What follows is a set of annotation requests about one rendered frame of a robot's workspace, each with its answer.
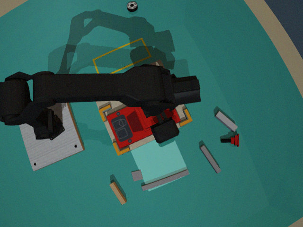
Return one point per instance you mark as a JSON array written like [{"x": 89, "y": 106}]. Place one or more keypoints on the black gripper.
[{"x": 164, "y": 129}]

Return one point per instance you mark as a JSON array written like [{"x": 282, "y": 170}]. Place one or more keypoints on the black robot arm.
[{"x": 150, "y": 87}]

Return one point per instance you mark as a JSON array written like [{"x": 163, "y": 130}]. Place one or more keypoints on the small black and grey toy wheel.
[{"x": 132, "y": 6}]

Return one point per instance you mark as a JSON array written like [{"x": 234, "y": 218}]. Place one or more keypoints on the tan rectangular bar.
[{"x": 118, "y": 193}]

